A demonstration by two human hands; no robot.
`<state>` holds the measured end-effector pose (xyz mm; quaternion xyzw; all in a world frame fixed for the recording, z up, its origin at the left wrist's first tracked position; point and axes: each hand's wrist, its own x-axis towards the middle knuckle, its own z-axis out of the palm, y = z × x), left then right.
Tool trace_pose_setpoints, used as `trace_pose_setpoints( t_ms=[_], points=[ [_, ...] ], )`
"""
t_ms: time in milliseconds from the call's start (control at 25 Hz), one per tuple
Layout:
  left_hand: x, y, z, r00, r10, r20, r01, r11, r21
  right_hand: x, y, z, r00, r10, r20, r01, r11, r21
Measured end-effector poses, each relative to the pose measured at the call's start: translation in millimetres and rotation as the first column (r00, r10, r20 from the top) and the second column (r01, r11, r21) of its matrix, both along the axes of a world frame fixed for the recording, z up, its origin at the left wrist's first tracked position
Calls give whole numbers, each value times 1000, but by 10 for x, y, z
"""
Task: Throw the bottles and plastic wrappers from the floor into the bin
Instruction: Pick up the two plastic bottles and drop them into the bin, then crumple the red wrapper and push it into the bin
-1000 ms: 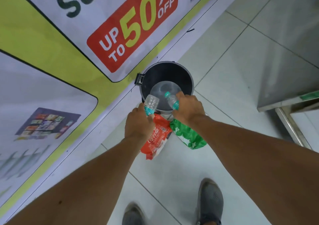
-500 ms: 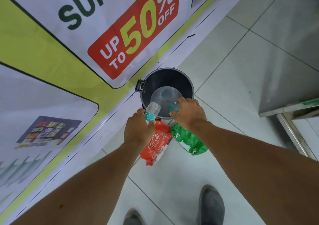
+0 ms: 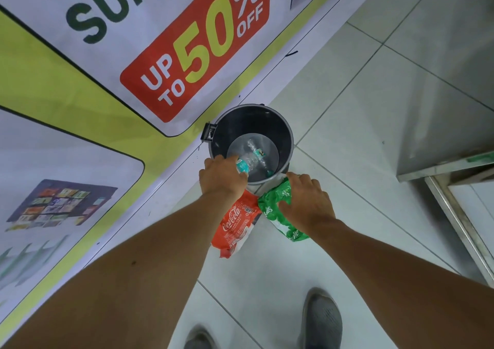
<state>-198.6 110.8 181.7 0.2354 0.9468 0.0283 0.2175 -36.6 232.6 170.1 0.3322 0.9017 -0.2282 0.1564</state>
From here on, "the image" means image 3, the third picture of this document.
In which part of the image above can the person's left hand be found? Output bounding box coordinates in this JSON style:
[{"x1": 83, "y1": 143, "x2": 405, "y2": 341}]
[{"x1": 199, "y1": 154, "x2": 249, "y2": 203}]

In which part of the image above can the person's right hand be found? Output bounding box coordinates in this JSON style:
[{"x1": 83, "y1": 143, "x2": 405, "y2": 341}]
[{"x1": 278, "y1": 172, "x2": 337, "y2": 238}]

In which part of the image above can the green plastic wrapper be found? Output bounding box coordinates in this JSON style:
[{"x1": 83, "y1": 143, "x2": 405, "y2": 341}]
[{"x1": 257, "y1": 177, "x2": 310, "y2": 243}]

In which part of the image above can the clear bottle with teal label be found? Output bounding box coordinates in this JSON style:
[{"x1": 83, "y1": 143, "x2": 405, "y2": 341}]
[{"x1": 236, "y1": 156, "x2": 258, "y2": 181}]

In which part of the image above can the red plastic wrapper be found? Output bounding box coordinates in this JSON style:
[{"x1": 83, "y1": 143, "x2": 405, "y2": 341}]
[{"x1": 211, "y1": 190, "x2": 264, "y2": 259}]

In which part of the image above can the person's left forearm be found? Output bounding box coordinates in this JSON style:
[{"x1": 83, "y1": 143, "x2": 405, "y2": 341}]
[{"x1": 0, "y1": 190, "x2": 241, "y2": 349}]

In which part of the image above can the person's right forearm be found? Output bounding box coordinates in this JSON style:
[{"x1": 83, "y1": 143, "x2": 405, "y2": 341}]
[{"x1": 307, "y1": 217, "x2": 494, "y2": 349}]

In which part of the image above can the crushed clear plastic bottle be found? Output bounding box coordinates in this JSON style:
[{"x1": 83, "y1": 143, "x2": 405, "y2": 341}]
[{"x1": 246, "y1": 139, "x2": 277, "y2": 179}]

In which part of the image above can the grey round trash bin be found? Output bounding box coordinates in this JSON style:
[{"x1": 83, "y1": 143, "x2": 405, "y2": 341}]
[{"x1": 200, "y1": 103, "x2": 295, "y2": 196}]

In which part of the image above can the person's grey right shoe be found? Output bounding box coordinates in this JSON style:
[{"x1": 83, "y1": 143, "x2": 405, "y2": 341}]
[{"x1": 298, "y1": 287, "x2": 343, "y2": 349}]

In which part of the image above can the person's grey shoe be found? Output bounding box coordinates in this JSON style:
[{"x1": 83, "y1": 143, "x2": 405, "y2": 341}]
[
  {"x1": 184, "y1": 325, "x2": 217, "y2": 349},
  {"x1": 298, "y1": 287, "x2": 343, "y2": 349}
]

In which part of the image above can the stainless steel counter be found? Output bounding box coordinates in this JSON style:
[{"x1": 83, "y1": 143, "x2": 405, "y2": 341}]
[{"x1": 396, "y1": 144, "x2": 494, "y2": 288}]

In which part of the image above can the person's grey left shoe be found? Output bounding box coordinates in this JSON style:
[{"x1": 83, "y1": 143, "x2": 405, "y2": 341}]
[{"x1": 184, "y1": 325, "x2": 217, "y2": 349}]

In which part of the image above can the printed promotional wall banner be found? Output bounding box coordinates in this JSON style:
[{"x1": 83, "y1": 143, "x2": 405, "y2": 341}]
[{"x1": 0, "y1": 0, "x2": 390, "y2": 336}]

